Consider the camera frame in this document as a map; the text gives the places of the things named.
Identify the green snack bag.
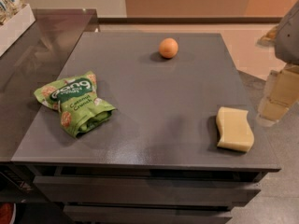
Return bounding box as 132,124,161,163
34,71,115,138

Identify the red white object on floor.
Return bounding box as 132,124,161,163
0,203,16,224

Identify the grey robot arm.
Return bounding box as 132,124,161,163
256,1,299,127

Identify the yellow sponge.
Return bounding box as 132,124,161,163
216,107,254,152

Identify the dark side counter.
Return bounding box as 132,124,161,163
0,8,98,203

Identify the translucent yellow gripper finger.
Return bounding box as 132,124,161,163
256,68,299,127

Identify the grey drawer cabinet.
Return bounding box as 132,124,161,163
13,33,279,224

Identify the orange fruit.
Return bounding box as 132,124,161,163
159,38,178,59

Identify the white box with snacks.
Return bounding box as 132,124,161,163
0,0,36,57

